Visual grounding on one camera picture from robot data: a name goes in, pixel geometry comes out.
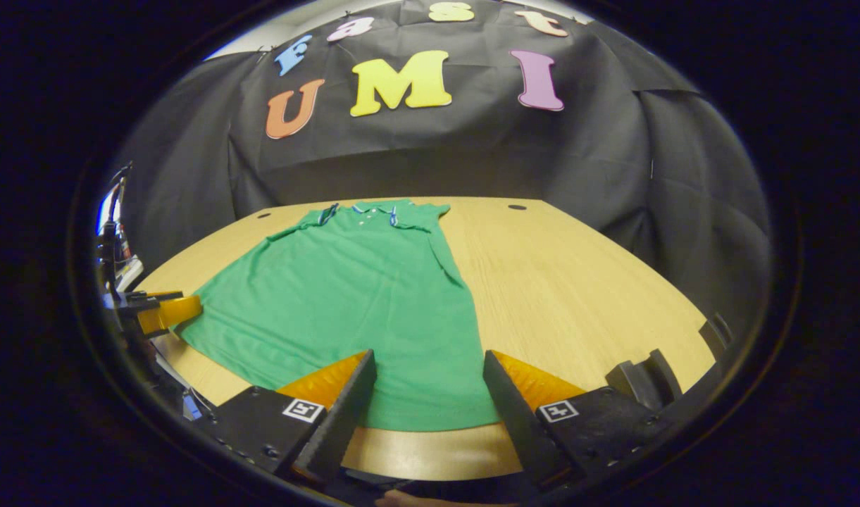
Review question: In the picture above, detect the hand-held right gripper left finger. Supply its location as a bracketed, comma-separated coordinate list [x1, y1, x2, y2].
[190, 349, 378, 487]

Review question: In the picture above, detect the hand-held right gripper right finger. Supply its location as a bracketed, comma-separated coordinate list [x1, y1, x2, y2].
[482, 349, 677, 494]

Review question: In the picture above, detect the green T-shirt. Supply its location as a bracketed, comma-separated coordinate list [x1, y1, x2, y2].
[178, 199, 502, 432]

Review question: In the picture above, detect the white side table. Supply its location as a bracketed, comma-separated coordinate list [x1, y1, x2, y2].
[115, 255, 146, 291]

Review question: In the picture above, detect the computer monitor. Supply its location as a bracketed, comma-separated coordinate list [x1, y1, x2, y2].
[95, 184, 124, 237]

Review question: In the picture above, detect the dark table bracket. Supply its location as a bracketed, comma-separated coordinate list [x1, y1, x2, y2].
[697, 312, 735, 361]
[604, 348, 684, 413]

